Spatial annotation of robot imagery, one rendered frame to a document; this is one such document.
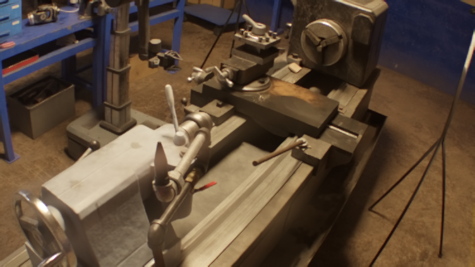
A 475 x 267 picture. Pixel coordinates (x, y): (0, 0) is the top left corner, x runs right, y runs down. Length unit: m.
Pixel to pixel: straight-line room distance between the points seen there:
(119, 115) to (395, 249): 2.02
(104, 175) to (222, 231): 0.49
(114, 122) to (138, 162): 1.81
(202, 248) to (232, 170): 0.59
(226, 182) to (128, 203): 0.77
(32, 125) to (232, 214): 2.17
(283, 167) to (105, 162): 0.82
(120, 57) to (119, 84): 0.18
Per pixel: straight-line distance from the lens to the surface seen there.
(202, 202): 1.58
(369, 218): 2.87
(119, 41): 2.57
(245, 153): 1.87
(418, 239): 2.89
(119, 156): 1.02
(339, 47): 2.25
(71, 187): 0.93
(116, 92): 2.70
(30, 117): 3.20
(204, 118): 1.26
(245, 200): 1.44
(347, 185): 2.39
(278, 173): 1.59
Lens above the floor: 1.75
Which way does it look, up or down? 30 degrees down
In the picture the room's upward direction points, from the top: 8 degrees clockwise
